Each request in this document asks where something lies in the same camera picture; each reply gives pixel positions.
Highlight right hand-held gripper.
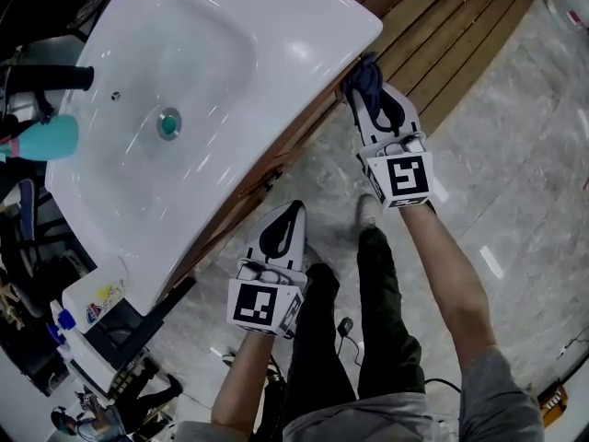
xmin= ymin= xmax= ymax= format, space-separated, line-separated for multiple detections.
xmin=344 ymin=83 xmax=451 ymax=211

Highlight person's left forearm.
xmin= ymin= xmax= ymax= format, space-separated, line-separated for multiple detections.
xmin=210 ymin=328 xmax=278 ymax=436

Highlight person's black trousers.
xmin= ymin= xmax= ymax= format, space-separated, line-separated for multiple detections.
xmin=283 ymin=226 xmax=427 ymax=432

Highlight person's grey shirt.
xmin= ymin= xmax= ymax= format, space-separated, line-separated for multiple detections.
xmin=174 ymin=345 xmax=547 ymax=442

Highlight white ceramic sink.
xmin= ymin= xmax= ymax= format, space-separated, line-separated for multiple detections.
xmin=43 ymin=0 xmax=386 ymax=317

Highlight person's right forearm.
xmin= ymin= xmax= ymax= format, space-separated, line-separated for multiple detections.
xmin=398 ymin=200 xmax=501 ymax=375

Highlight chrome sink drain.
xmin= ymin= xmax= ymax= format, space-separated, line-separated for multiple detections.
xmin=156 ymin=106 xmax=183 ymax=142

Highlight person's right shoe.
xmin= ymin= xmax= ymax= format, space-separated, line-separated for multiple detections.
xmin=357 ymin=193 xmax=384 ymax=228

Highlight blue-grey cloth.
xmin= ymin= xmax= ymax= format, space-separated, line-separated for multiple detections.
xmin=341 ymin=52 xmax=400 ymax=134

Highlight teal spray bottle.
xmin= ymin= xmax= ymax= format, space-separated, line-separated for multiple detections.
xmin=0 ymin=112 xmax=81 ymax=163

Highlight wooden slatted platform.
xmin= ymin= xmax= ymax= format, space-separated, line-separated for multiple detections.
xmin=321 ymin=0 xmax=560 ymax=134

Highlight clear plastic bottle red cap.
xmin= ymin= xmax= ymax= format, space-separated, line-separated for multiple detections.
xmin=545 ymin=0 xmax=589 ymax=29

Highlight orange plastic crate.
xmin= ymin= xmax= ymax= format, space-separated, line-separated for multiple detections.
xmin=536 ymin=382 xmax=571 ymax=428

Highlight black metal rack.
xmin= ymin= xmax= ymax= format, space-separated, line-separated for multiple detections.
xmin=86 ymin=276 xmax=197 ymax=386

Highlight black faucet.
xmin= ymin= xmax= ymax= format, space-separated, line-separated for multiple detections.
xmin=0 ymin=64 xmax=96 ymax=96

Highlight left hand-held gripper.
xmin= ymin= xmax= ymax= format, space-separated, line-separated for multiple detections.
xmin=227 ymin=200 xmax=311 ymax=339

